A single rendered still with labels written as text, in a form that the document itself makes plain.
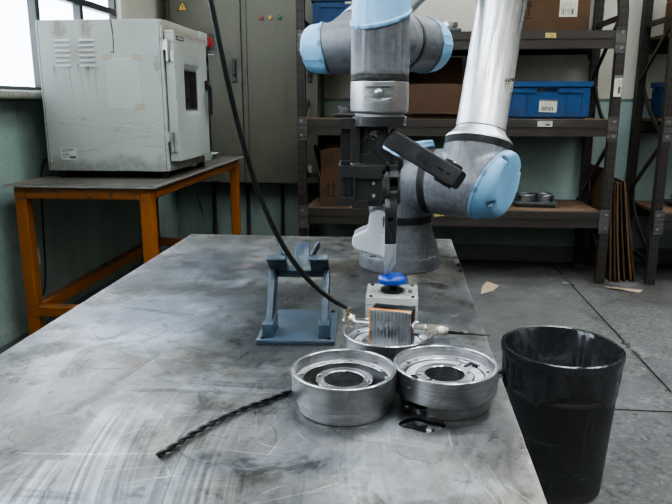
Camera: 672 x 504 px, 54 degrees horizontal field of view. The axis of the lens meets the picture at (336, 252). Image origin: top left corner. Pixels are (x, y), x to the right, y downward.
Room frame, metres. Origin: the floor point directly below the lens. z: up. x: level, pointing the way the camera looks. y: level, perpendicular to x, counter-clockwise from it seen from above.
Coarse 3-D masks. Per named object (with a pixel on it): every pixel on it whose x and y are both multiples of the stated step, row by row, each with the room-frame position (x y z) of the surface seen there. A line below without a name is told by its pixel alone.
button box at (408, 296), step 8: (368, 288) 0.89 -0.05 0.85; (376, 288) 0.89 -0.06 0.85; (384, 288) 0.88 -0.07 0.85; (400, 288) 0.88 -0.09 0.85; (408, 288) 0.89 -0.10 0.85; (416, 288) 0.89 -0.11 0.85; (368, 296) 0.85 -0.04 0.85; (376, 296) 0.85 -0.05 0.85; (384, 296) 0.85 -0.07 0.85; (392, 296) 0.85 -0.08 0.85; (400, 296) 0.85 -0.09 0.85; (408, 296) 0.85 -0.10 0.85; (416, 296) 0.85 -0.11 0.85; (368, 304) 0.85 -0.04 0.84; (392, 304) 0.84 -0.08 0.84; (400, 304) 0.84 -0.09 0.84; (408, 304) 0.84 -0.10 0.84; (416, 304) 0.84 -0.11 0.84; (368, 312) 0.85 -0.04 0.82; (416, 312) 0.84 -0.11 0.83; (416, 320) 0.84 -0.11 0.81
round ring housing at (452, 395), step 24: (408, 360) 0.66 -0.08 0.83; (456, 360) 0.67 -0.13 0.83; (480, 360) 0.66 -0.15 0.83; (408, 384) 0.60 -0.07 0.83; (432, 384) 0.58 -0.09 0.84; (456, 384) 0.58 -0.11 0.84; (480, 384) 0.58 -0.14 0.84; (432, 408) 0.59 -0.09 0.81; (456, 408) 0.58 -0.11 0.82; (480, 408) 0.59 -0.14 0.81
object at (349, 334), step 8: (344, 328) 0.73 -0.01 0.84; (352, 328) 0.75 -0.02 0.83; (360, 328) 0.76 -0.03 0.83; (368, 328) 0.77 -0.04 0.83; (344, 336) 0.71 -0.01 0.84; (352, 336) 0.74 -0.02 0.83; (368, 336) 0.74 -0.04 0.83; (416, 336) 0.75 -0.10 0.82; (424, 336) 0.74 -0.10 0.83; (432, 336) 0.71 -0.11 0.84; (344, 344) 0.71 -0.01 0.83; (352, 344) 0.69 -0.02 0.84; (360, 344) 0.69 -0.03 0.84; (368, 344) 0.68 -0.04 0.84; (416, 344) 0.68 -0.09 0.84; (424, 344) 0.69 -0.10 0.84; (376, 352) 0.68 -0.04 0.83; (384, 352) 0.67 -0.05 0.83; (392, 352) 0.67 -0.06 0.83; (392, 360) 0.67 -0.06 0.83
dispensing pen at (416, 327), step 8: (376, 304) 0.73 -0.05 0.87; (384, 304) 0.73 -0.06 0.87; (344, 312) 0.73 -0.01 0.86; (344, 320) 0.73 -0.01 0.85; (352, 320) 0.72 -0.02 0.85; (360, 320) 0.73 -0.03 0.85; (368, 320) 0.72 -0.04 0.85; (416, 328) 0.70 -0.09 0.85; (424, 328) 0.70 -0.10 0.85; (432, 328) 0.70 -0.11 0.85; (440, 328) 0.70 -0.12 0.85; (448, 328) 0.70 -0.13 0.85
